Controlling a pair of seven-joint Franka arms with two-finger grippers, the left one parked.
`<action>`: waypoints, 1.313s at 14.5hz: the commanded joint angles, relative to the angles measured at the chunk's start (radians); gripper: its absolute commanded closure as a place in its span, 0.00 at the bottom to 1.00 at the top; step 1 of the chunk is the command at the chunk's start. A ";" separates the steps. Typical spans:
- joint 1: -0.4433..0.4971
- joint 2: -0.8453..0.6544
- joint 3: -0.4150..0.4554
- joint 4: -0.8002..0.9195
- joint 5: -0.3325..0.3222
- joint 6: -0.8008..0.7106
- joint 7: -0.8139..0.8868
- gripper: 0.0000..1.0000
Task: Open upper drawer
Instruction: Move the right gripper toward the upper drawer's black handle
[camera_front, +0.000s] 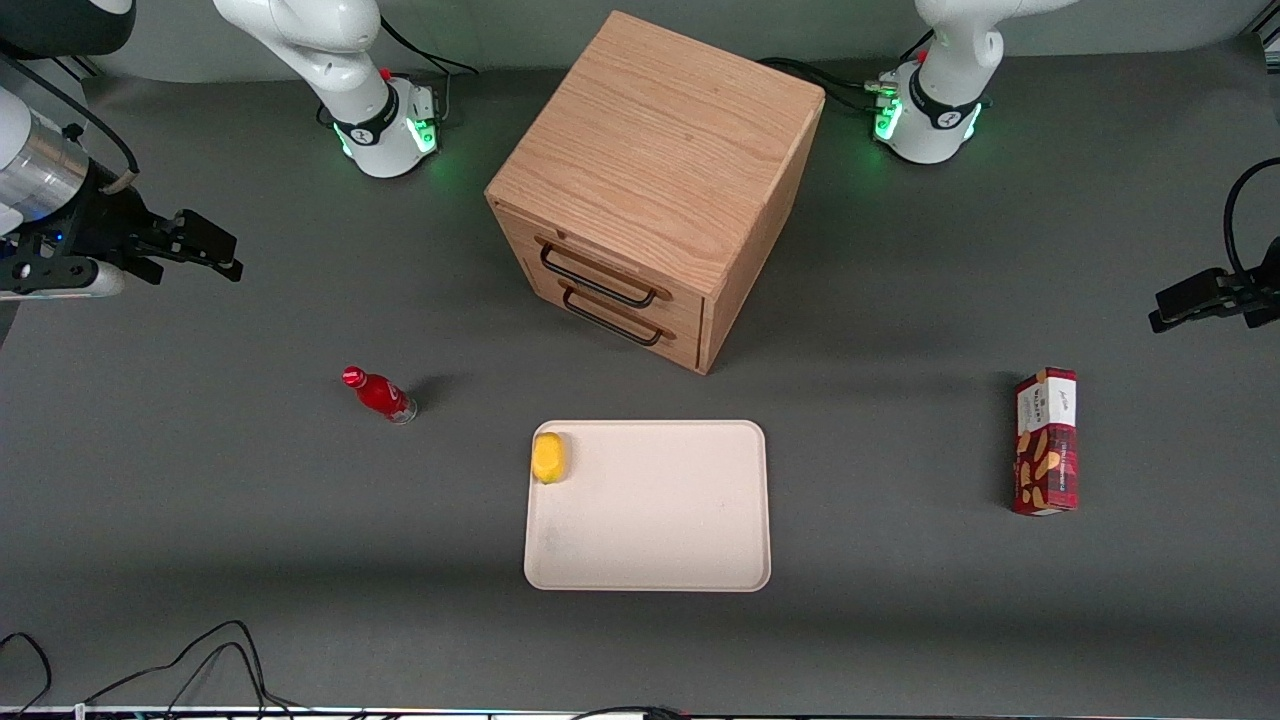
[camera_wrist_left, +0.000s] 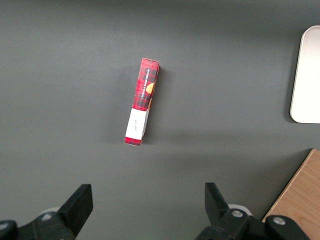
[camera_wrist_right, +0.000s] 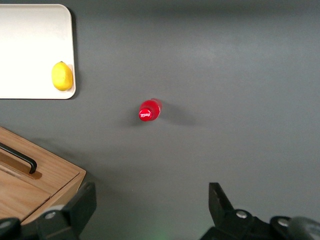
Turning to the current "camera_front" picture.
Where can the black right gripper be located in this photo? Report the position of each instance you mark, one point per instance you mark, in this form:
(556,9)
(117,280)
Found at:
(97,222)

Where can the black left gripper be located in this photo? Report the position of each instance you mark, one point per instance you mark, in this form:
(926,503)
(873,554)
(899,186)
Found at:
(1262,291)

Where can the wooden drawer with notch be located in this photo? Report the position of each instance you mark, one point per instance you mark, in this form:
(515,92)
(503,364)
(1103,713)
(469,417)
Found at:
(520,235)

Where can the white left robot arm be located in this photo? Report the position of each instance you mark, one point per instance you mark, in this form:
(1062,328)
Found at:
(950,60)

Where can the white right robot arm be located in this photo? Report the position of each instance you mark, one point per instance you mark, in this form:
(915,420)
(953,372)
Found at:
(340,50)

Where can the wooden drawer without notch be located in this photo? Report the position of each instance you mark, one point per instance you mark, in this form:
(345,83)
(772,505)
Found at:
(540,282)

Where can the wooden drawer cabinet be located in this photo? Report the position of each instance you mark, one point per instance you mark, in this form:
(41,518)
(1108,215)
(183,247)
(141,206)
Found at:
(660,140)

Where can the red plaid cookie box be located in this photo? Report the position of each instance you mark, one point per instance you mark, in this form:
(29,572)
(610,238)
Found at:
(1045,450)

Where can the red bottle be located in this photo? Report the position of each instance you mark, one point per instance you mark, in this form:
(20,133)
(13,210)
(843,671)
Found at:
(380,395)

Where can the yellow lemon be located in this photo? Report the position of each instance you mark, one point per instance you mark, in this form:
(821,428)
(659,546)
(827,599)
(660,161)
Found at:
(549,458)

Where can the beige plastic tray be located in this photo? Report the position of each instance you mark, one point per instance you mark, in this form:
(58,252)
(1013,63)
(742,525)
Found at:
(660,510)

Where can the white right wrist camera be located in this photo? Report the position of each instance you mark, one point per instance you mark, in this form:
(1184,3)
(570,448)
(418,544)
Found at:
(100,282)

